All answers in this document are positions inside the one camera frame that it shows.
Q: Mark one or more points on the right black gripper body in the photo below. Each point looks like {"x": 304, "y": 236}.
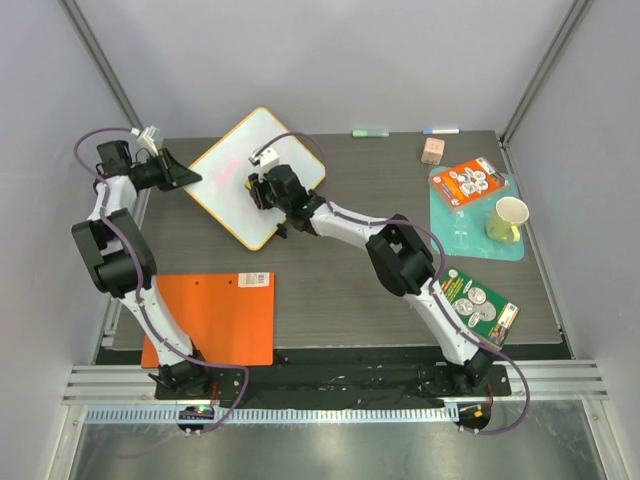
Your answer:
{"x": 260, "y": 193}

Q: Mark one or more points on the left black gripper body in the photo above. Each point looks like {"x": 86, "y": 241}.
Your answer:
{"x": 150, "y": 173}

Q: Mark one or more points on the yellow black eraser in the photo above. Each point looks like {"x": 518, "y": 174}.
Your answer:
{"x": 255, "y": 187}

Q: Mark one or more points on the yellow framed whiteboard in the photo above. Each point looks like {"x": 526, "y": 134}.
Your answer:
{"x": 225, "y": 169}

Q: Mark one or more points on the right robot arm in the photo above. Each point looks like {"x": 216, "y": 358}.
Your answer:
{"x": 401, "y": 260}

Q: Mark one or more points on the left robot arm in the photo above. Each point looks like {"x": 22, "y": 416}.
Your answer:
{"x": 120, "y": 261}

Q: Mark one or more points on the green marker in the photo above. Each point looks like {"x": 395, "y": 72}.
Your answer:
{"x": 368, "y": 133}

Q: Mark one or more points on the orange plastic board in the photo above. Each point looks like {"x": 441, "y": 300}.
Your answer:
{"x": 229, "y": 317}

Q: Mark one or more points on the blue white marker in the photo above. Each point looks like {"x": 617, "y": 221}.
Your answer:
{"x": 451, "y": 131}

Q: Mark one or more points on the pink cube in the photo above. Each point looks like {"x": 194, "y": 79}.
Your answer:
{"x": 433, "y": 151}

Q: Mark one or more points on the orange toy box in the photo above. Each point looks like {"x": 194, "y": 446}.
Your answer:
{"x": 468, "y": 183}

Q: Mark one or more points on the teal silicone mat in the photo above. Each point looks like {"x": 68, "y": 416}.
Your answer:
{"x": 462, "y": 233}

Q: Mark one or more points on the yellow-green paper cup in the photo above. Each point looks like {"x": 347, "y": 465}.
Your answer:
{"x": 506, "y": 219}

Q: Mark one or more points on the green packaged book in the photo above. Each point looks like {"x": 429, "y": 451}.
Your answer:
{"x": 488, "y": 314}

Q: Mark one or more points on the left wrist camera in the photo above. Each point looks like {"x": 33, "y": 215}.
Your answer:
{"x": 146, "y": 138}

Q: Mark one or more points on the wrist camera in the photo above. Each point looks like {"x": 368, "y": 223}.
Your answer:
{"x": 146, "y": 138}
{"x": 264, "y": 158}

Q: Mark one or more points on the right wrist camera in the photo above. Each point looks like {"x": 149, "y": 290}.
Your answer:
{"x": 264, "y": 158}

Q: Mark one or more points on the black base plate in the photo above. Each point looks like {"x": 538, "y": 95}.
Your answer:
{"x": 324, "y": 377}

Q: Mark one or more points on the white slotted cable duct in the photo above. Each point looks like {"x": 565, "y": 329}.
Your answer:
{"x": 198, "y": 414}

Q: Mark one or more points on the aluminium frame rail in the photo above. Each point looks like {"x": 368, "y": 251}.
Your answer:
{"x": 551, "y": 380}

